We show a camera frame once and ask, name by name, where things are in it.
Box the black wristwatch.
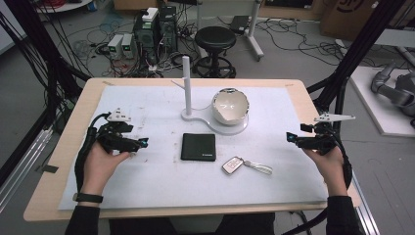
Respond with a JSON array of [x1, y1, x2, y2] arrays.
[[71, 192, 105, 205]]

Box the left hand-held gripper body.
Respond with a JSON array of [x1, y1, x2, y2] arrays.
[[94, 107, 142, 155]]

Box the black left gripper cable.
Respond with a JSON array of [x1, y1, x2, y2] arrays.
[[73, 112, 112, 194]]

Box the white table mat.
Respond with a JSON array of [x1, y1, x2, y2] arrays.
[[58, 85, 329, 212]]

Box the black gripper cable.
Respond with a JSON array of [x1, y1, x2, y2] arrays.
[[332, 132, 354, 190], [73, 112, 112, 194]]

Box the white key strap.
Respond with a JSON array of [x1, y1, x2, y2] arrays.
[[242, 159, 274, 176]]

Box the black metal frame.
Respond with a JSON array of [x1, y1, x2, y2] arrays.
[[306, 0, 409, 138], [0, 0, 93, 197]]

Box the person's right hand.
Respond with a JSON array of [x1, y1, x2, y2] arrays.
[[301, 146, 348, 198]]

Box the white power supply unit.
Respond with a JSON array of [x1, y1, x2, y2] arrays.
[[120, 32, 135, 60], [107, 33, 124, 61]]

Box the person's legs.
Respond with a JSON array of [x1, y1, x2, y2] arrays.
[[109, 212, 276, 235]]

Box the wooden table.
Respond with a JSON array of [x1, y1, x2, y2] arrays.
[[23, 76, 363, 223]]

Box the black computer tower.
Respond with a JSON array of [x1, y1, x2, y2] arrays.
[[132, 7, 161, 65], [158, 5, 179, 54]]

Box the white stand with pole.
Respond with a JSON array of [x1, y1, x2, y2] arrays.
[[170, 55, 250, 137]]

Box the black wallet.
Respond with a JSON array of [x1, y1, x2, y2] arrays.
[[180, 132, 217, 163]]

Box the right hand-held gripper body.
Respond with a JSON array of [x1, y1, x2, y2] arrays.
[[299, 112, 356, 157]]

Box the white floor board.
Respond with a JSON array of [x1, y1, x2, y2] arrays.
[[348, 65, 415, 138]]

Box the person's left hand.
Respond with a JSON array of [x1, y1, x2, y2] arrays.
[[79, 141, 131, 198]]

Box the white egg-shaped bowl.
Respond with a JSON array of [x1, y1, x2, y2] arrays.
[[211, 87, 251, 126]]

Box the black round stool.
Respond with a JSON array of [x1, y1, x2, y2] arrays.
[[191, 25, 238, 79]]

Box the silver car key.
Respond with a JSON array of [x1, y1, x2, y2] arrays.
[[221, 156, 246, 176]]

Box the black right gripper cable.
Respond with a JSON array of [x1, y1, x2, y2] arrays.
[[332, 132, 354, 190]]

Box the cardboard box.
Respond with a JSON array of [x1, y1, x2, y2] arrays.
[[318, 0, 415, 42]]

